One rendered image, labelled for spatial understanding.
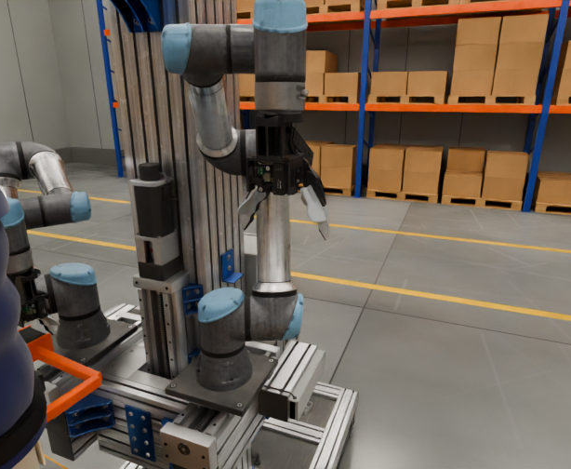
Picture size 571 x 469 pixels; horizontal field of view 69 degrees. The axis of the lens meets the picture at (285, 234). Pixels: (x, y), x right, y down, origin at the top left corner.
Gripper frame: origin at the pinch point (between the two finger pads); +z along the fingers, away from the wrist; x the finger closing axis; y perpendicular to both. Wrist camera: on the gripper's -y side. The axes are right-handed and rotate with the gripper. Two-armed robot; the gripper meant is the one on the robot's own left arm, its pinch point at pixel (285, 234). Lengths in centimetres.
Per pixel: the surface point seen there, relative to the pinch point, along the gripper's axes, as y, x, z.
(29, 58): -728, -956, -108
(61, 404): 18, -39, 33
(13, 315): 29.8, -27.8, 5.8
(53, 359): 8, -52, 33
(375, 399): -151, -1, 152
